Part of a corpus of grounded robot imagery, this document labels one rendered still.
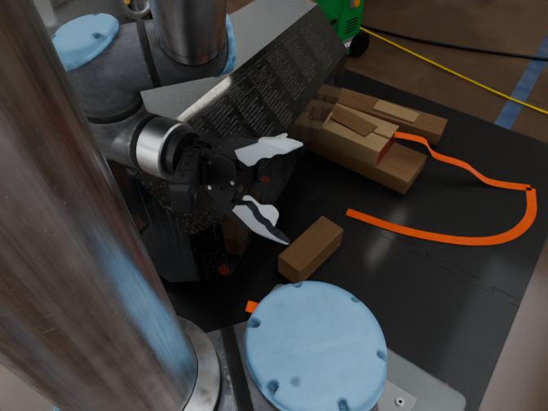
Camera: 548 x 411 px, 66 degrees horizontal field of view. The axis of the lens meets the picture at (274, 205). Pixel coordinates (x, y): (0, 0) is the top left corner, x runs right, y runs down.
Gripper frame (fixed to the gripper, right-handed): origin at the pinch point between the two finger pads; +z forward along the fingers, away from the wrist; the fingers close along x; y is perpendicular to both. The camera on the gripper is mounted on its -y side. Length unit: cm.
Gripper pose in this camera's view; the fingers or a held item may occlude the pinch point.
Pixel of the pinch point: (294, 201)
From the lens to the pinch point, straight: 55.2
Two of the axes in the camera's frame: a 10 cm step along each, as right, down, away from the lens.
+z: 8.8, 3.1, -3.6
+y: 4.7, -4.4, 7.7
